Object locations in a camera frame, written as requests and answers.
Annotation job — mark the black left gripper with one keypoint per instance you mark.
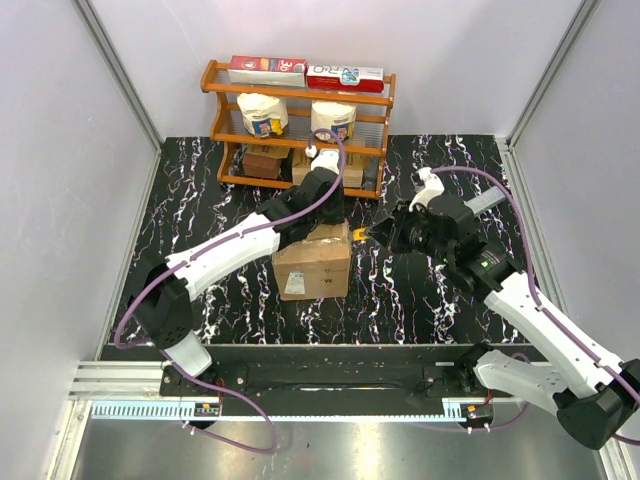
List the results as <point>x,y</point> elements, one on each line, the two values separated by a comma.
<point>336,218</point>

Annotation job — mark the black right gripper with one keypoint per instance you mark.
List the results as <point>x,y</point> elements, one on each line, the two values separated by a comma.
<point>394,227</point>

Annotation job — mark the yellow utility knife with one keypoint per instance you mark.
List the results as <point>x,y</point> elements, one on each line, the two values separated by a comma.
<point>359,234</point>

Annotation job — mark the brown cardboard express box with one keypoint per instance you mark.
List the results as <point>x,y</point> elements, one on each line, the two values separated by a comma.
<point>316,267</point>

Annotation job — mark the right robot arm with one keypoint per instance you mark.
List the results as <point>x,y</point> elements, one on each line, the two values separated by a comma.
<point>591,391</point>

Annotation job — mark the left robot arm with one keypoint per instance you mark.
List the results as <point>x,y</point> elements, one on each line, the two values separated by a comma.
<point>163,307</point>

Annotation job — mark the grey toothpaste box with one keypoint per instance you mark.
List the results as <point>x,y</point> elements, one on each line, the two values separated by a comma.
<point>486,201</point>

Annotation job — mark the red white toothpaste box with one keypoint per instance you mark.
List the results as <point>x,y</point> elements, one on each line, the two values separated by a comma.
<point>345,78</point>

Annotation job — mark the red silver toothpaste box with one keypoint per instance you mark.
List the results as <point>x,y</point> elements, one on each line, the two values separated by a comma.
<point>269,71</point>

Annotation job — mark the right beige sponge pack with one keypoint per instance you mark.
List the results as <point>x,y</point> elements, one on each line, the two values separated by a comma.
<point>354,170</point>

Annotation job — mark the beige sponge pack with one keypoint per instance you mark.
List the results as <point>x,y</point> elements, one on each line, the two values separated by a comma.
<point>300,166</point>
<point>354,170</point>

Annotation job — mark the middle beige sponge pack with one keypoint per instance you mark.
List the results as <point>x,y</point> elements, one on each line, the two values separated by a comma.
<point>300,166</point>

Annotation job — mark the brown scouring pad pack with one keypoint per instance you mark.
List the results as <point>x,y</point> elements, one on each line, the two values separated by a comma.
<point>264,161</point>

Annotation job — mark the right toilet paper roll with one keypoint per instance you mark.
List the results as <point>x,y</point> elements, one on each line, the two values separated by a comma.
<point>340,118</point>

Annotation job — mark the toilet paper roll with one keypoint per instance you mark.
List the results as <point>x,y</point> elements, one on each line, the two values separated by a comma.
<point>263,115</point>
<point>340,118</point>

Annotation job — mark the orange wooden shelf rack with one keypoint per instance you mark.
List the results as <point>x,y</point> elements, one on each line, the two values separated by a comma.
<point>370,139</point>

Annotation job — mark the left toilet paper roll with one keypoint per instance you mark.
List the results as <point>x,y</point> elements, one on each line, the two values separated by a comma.
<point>263,115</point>

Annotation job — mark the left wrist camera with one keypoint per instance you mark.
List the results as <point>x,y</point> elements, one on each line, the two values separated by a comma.
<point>327,158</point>

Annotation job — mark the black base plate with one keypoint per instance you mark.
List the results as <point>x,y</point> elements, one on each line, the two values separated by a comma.
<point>339,382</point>

